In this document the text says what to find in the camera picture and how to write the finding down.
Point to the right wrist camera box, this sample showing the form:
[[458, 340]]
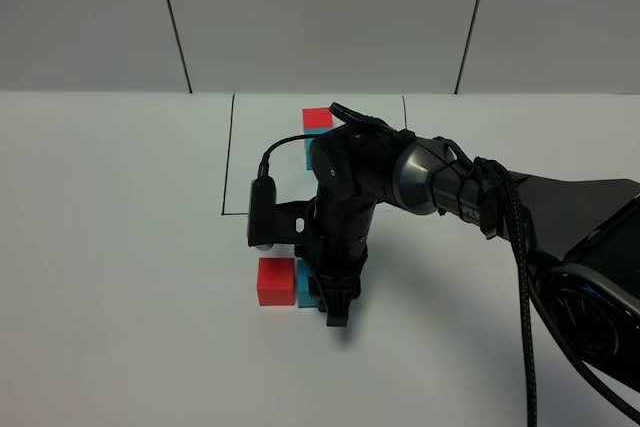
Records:
[[270, 223]]

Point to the blue template block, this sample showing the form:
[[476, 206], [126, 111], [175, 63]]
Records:
[[307, 143]]

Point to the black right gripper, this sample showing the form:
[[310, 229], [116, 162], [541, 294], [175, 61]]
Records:
[[334, 246]]

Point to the red template block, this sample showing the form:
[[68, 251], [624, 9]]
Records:
[[317, 118]]

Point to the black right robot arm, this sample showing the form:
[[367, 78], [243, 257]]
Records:
[[575, 243]]

